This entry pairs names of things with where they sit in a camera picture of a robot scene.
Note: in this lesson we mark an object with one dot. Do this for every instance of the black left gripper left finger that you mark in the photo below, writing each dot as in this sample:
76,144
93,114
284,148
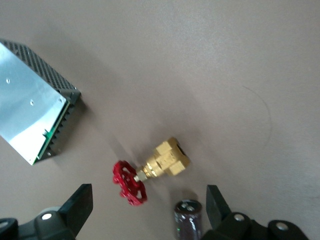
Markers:
62,222

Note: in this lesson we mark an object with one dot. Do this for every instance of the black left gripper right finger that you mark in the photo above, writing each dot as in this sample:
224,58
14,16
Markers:
232,227

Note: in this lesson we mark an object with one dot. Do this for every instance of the long brown electrolytic capacitor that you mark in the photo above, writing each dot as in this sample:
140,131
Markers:
187,222

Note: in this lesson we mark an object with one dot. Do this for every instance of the brass valve red handwheel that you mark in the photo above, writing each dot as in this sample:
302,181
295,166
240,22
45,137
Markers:
165,160

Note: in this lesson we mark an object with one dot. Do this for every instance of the silver metal power supply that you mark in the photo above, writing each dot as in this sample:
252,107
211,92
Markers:
25,100

